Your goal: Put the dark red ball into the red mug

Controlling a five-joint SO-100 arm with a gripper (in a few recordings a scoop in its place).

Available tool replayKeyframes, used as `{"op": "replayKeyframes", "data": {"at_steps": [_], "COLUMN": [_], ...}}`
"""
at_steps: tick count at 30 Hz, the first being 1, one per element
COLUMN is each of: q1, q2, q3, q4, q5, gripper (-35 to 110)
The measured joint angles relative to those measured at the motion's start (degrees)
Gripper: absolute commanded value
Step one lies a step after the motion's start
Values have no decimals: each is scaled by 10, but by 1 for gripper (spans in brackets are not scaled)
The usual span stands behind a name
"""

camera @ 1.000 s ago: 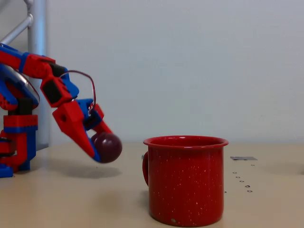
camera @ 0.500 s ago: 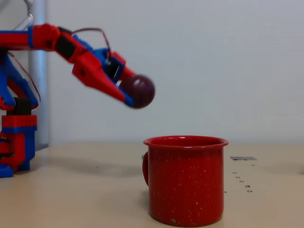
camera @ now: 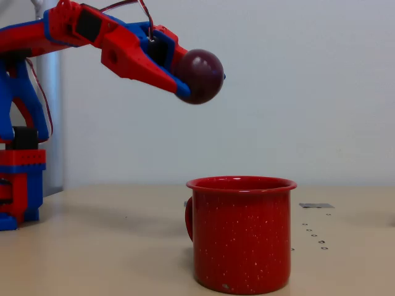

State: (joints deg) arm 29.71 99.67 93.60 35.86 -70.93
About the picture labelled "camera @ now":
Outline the red speckled enamel mug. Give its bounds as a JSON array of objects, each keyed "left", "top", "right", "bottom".
[{"left": 184, "top": 175, "right": 298, "bottom": 295}]

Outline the dark purple plum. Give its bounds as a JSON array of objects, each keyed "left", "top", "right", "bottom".
[{"left": 172, "top": 48, "right": 225, "bottom": 105}]

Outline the red white gripper cable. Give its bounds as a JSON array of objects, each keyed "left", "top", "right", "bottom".
[{"left": 101, "top": 0, "right": 155, "bottom": 43}]

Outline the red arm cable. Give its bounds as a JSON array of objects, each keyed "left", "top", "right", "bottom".
[{"left": 25, "top": 57, "right": 55, "bottom": 143}]

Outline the grey tape patch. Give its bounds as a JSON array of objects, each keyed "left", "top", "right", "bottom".
[{"left": 298, "top": 202, "right": 336, "bottom": 209}]

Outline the silver metal tube frame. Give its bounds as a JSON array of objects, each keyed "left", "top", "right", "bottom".
[{"left": 0, "top": 0, "right": 65, "bottom": 198}]

